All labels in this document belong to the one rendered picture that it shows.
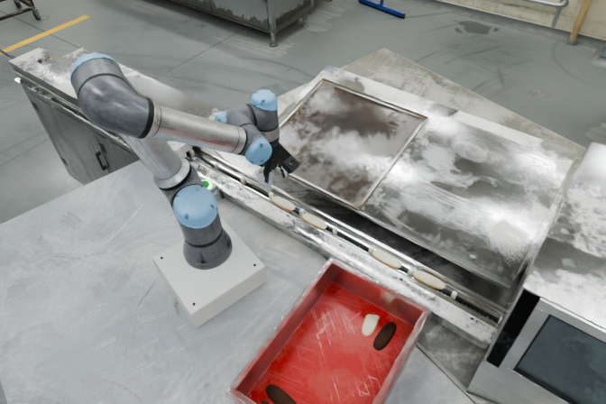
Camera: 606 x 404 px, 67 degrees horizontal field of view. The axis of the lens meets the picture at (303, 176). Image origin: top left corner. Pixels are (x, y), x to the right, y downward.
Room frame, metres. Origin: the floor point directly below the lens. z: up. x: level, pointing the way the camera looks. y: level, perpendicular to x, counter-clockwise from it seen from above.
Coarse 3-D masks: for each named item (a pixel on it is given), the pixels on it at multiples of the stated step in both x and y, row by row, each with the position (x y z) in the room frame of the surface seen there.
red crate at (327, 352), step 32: (320, 320) 0.67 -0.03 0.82; (352, 320) 0.67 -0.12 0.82; (384, 320) 0.66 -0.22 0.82; (288, 352) 0.58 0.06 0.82; (320, 352) 0.58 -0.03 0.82; (352, 352) 0.57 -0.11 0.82; (384, 352) 0.57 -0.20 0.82; (256, 384) 0.50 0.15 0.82; (288, 384) 0.49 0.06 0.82; (320, 384) 0.49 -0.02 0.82; (352, 384) 0.49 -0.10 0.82
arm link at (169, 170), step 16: (80, 64) 0.96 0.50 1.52; (96, 64) 0.95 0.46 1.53; (112, 64) 0.98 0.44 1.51; (80, 80) 0.90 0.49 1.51; (128, 144) 0.95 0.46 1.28; (144, 144) 0.94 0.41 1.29; (160, 144) 0.97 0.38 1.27; (144, 160) 0.95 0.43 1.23; (160, 160) 0.96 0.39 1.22; (176, 160) 0.99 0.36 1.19; (160, 176) 0.96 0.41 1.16; (176, 176) 0.97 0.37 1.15; (192, 176) 1.00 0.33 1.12
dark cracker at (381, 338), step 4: (388, 324) 0.65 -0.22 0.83; (392, 324) 0.65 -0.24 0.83; (384, 328) 0.63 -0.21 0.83; (388, 328) 0.63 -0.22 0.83; (392, 328) 0.63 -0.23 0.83; (380, 332) 0.62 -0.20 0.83; (384, 332) 0.62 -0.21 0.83; (388, 332) 0.62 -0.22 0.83; (392, 332) 0.62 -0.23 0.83; (376, 336) 0.61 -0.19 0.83; (380, 336) 0.61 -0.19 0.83; (384, 336) 0.61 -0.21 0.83; (388, 336) 0.61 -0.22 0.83; (376, 340) 0.60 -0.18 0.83; (380, 340) 0.60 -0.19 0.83; (384, 340) 0.60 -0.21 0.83; (388, 340) 0.60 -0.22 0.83; (376, 344) 0.59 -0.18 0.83; (380, 344) 0.59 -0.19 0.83; (384, 344) 0.59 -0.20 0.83; (376, 348) 0.58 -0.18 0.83; (380, 348) 0.58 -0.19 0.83
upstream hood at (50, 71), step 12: (12, 60) 2.13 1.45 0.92; (24, 60) 2.13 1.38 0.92; (36, 60) 2.12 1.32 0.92; (48, 60) 2.12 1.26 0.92; (60, 60) 2.11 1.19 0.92; (24, 72) 2.04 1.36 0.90; (36, 72) 2.00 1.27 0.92; (48, 72) 2.00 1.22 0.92; (60, 72) 1.99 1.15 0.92; (48, 84) 1.90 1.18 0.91; (60, 84) 1.89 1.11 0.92; (60, 96) 1.86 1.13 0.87; (72, 96) 1.77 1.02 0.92; (180, 144) 1.40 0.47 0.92; (180, 156) 1.37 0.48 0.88
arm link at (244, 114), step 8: (248, 104) 1.13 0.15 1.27; (224, 112) 1.10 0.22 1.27; (232, 112) 1.09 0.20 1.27; (240, 112) 1.10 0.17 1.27; (248, 112) 1.10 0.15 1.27; (216, 120) 1.07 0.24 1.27; (224, 120) 1.06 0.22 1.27; (232, 120) 1.06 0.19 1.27; (240, 120) 1.05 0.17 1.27; (248, 120) 1.06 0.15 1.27; (256, 120) 1.09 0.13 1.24
